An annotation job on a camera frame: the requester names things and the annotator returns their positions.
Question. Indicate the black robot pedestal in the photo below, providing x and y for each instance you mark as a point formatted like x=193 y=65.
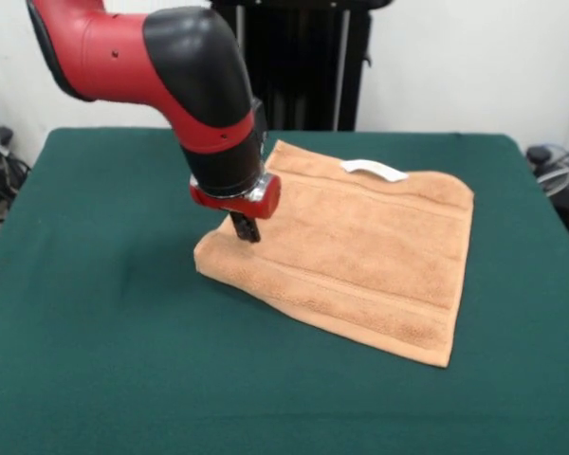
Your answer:
x=303 y=71

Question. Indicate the dark green table cloth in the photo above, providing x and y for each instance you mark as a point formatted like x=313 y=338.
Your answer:
x=99 y=355

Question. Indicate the tan terry towel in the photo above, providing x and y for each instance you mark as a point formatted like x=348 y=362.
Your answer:
x=360 y=265

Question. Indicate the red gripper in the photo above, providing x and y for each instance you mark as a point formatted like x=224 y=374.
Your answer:
x=261 y=206

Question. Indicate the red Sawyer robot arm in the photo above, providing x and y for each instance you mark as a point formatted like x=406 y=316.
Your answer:
x=170 y=76

